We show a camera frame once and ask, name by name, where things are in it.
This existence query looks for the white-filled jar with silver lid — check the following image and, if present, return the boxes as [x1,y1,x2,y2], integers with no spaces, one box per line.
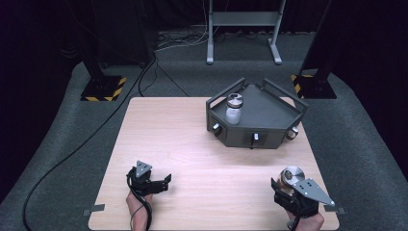
[223,92,244,126]

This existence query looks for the person's left hand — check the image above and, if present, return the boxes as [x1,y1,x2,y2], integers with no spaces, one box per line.
[125,192,156,231]

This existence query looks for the grey tape strip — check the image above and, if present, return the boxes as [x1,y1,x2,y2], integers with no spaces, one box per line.
[82,203,106,217]
[322,204,347,216]

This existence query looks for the dark grey angular box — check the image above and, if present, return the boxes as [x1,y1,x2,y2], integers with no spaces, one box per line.
[205,76,310,150]

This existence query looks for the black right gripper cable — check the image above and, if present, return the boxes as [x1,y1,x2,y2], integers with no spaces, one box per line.
[288,195,304,231]

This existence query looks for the person's right hand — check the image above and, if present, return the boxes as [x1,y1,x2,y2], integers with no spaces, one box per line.
[288,211,325,231]

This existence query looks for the black stand with striped base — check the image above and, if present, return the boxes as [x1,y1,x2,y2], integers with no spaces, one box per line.
[65,0,128,103]
[290,0,339,100]

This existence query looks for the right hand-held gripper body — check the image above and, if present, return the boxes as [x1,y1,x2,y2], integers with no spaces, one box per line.
[272,178,337,219]

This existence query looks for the tangle of floor cables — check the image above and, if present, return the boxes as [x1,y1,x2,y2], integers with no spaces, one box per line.
[155,23,210,53]

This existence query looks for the brown-filled jar with silver lid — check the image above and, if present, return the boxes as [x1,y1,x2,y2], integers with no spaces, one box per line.
[276,165,307,196]

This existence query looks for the grey metal stand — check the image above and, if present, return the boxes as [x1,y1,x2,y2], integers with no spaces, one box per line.
[206,0,287,66]

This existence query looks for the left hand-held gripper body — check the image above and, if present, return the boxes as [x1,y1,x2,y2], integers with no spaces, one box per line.
[126,160,164,197]

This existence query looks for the thin black floor cable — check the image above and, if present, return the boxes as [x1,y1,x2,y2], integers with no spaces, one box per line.
[155,61,191,98]

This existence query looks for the thick black floor cable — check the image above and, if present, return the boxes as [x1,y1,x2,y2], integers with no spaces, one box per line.
[21,52,158,231]

